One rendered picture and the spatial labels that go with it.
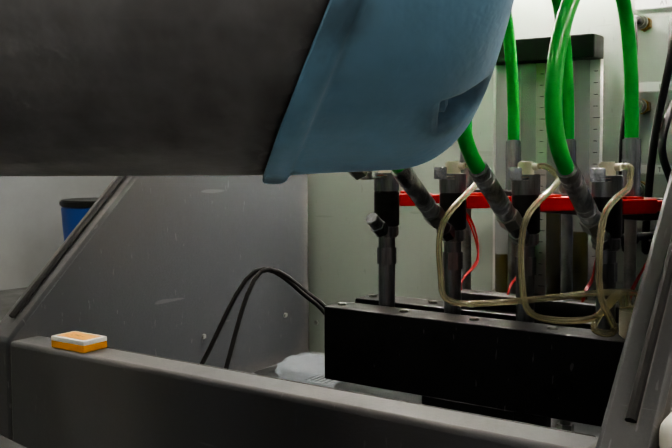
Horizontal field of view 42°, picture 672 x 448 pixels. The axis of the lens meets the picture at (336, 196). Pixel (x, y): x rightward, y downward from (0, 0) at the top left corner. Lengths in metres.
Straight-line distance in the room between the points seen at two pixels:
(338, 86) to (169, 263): 0.97
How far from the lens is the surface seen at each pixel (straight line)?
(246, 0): 0.16
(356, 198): 1.31
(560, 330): 0.85
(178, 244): 1.14
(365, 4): 0.16
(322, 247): 1.35
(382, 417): 0.68
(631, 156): 0.92
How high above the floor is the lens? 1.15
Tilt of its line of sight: 3 degrees down
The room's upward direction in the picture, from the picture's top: straight up
